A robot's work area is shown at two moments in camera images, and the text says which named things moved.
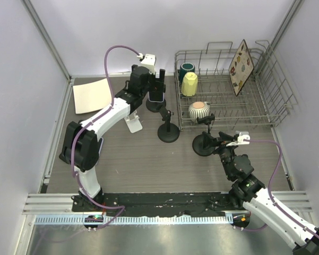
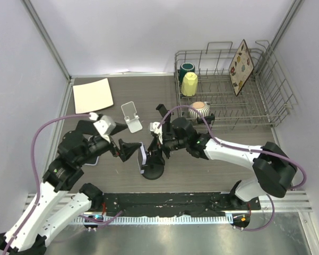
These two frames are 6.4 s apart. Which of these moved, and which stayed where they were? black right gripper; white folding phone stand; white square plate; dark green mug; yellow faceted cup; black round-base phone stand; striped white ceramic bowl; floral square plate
Moved: black right gripper
Stayed: yellow faceted cup; white folding phone stand; striped white ceramic bowl; dark green mug; black round-base phone stand; white square plate; floral square plate
